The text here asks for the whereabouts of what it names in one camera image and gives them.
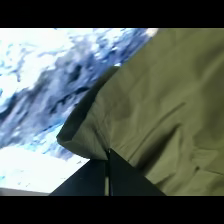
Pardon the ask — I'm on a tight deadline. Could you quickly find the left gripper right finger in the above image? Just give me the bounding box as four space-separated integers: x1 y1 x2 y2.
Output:
108 148 167 197

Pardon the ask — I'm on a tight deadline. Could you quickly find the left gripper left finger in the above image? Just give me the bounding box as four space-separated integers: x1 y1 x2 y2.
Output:
49 158 107 197

